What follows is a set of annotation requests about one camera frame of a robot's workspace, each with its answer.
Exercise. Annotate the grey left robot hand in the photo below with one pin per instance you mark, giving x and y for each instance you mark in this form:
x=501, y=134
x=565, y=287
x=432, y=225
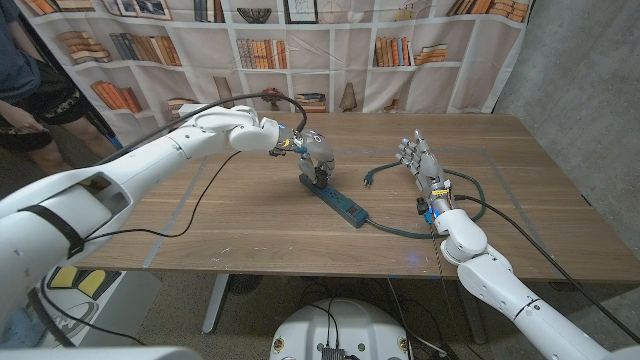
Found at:
x=317, y=147

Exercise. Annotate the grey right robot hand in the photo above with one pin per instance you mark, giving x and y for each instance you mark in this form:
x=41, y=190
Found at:
x=430, y=167

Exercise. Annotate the black power adapter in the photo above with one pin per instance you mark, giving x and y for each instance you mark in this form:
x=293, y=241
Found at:
x=323, y=179

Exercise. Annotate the green power strip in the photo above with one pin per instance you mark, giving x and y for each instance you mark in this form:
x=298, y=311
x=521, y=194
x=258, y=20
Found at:
x=345, y=202

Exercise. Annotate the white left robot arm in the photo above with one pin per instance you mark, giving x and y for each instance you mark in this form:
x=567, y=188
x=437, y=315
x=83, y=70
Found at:
x=150, y=160

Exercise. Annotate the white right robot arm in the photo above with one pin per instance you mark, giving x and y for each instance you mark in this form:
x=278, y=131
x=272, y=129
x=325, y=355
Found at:
x=495, y=285

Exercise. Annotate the grey tape outline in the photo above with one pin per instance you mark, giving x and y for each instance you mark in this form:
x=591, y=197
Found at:
x=360, y=149

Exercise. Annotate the printed bookshelf backdrop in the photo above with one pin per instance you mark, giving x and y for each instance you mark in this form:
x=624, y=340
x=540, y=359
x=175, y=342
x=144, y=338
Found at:
x=350, y=65

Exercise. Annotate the white outlet box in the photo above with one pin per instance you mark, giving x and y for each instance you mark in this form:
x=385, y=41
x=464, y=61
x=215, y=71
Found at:
x=190, y=107

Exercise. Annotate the black round floor fan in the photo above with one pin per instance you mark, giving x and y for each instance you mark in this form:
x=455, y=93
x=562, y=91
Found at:
x=245, y=284

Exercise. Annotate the grey table leg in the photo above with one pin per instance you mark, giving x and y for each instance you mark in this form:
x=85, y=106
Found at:
x=216, y=305
x=472, y=322

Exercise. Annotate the white robot torso base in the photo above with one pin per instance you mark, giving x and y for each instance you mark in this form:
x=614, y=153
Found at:
x=350, y=330

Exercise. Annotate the white floor board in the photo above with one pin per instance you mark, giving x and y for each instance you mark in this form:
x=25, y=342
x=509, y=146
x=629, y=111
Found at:
x=135, y=305

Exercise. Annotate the yellow and black foot pedal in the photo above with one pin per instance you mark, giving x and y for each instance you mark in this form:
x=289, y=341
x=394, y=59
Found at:
x=90, y=282

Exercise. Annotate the standing person in dark shorts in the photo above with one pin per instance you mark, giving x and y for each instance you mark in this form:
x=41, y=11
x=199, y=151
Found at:
x=20, y=75

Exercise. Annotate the seated person in jeans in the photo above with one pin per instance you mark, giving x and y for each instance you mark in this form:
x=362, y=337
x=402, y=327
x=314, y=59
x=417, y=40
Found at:
x=15, y=332

